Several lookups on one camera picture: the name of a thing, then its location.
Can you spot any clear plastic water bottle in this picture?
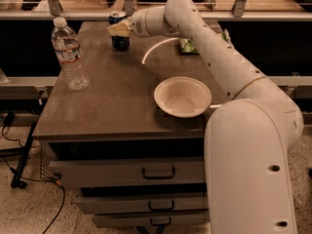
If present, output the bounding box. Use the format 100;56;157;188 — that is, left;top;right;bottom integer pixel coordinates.
51;17;89;91

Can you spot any metal shelf rail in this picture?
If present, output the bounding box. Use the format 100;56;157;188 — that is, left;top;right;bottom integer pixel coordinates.
0;11;312;21

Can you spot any black stand bar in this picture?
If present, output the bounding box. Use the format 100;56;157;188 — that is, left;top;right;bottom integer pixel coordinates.
11;122;36;189

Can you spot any bottom grey drawer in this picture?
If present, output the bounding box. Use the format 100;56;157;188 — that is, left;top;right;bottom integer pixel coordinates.
92;210;210;228

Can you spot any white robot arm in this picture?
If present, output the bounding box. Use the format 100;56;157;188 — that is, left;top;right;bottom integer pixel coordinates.
108;0;303;234

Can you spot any grey drawer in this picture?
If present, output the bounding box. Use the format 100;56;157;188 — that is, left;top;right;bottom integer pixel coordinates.
92;210;210;228
50;157;205;188
76;192;208;215

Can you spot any top grey drawer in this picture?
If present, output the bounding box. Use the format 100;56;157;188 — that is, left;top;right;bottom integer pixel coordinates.
50;157;205;188

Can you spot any white paper bowl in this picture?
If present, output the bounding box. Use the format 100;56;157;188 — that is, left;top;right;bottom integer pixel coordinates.
154;76;212;118

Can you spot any grey drawer cabinet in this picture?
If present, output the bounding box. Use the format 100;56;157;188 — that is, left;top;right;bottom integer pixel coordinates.
32;19;235;230

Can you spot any black cable on floor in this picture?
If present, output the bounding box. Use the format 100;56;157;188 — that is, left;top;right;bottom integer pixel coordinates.
0;124;66;234

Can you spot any blue pepsi can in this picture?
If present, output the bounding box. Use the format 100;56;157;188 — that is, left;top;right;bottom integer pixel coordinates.
108;12;130;51

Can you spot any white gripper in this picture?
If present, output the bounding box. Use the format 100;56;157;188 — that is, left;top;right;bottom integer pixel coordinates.
107;9;151;37

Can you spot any green chip bag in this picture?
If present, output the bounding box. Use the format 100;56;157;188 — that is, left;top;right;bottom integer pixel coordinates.
179;29;233;55

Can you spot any middle grey drawer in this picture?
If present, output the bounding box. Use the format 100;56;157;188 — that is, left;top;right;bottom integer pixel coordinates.
76;192;208;215

